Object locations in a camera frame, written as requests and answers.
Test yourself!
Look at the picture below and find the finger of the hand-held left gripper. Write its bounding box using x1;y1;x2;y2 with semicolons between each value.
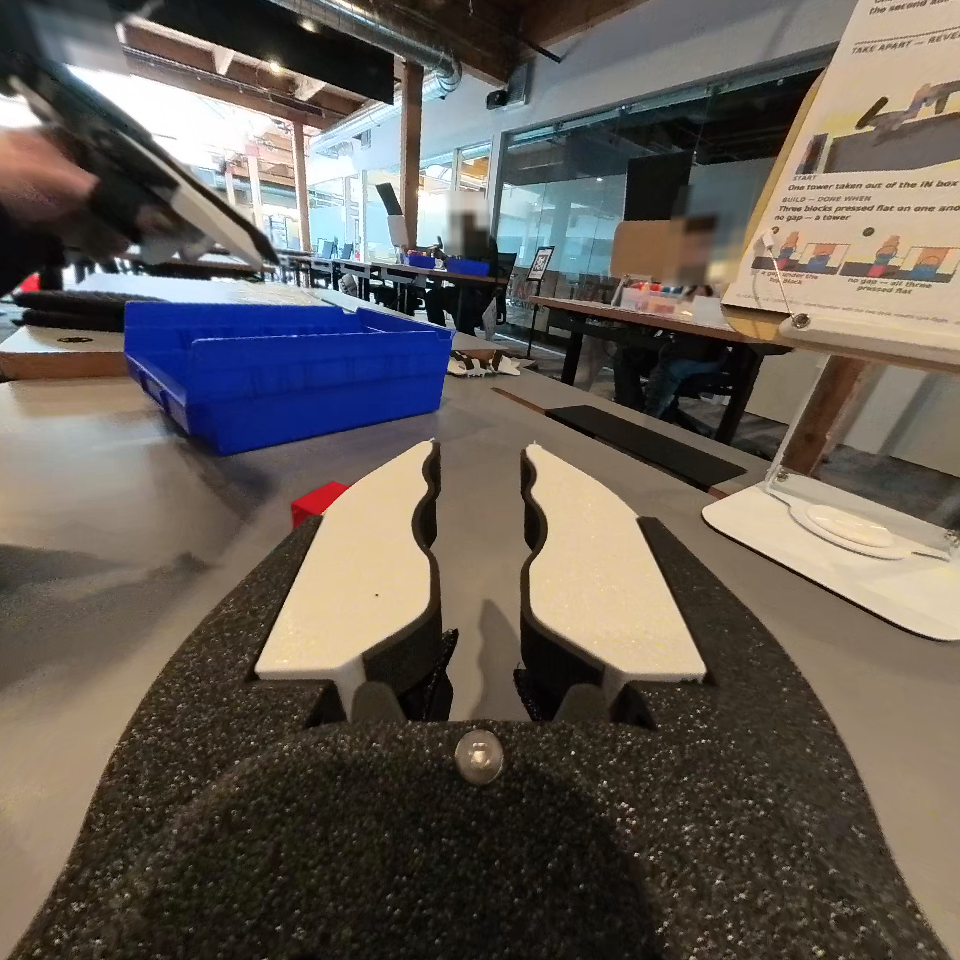
112;135;282;273

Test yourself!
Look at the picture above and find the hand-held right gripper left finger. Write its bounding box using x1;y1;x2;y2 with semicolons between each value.
253;438;459;723

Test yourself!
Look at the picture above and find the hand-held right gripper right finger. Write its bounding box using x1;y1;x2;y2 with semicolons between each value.
514;442;709;723

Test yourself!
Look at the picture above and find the red mega block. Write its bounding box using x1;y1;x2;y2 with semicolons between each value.
291;482;352;530

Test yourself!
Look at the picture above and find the blue plastic bin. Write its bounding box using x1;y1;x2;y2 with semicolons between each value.
123;300;456;456

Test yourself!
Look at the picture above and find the person's left hand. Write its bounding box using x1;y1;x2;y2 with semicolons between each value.
0;126;102;226

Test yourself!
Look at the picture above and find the grey flat board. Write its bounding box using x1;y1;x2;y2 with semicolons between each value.
71;272;376;312

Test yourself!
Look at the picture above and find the wooden pillar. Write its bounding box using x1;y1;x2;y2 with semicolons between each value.
399;60;426;252
292;120;312;252

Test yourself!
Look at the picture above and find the black rectangular mat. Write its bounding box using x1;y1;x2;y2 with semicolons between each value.
546;405;749;494

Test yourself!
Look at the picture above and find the long office desk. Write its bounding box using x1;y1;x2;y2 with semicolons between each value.
281;255;511;331

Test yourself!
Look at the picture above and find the black foam pad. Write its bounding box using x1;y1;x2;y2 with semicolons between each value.
13;290;129;333

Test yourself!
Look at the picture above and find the brown flat board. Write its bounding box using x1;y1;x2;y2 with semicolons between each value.
0;326;130;381

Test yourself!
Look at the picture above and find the white and black patterned item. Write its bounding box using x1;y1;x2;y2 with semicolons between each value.
447;350;538;378

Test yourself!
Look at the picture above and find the wooden side table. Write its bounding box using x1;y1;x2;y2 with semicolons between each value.
528;294;792;445

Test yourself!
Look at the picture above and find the wooden sheet stand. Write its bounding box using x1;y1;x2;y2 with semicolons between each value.
721;303;960;481

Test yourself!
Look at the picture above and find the cardboard box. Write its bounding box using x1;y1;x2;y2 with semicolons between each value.
611;219;717;285

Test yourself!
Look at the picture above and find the black monitor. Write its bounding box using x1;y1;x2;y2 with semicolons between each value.
624;152;695;224

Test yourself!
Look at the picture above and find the printed instruction sheet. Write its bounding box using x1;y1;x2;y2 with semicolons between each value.
721;0;960;335

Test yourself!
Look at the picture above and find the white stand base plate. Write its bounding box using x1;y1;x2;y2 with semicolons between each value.
702;448;960;643

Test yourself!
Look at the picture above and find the metal ceiling duct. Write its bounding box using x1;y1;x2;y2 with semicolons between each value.
277;0;462;102

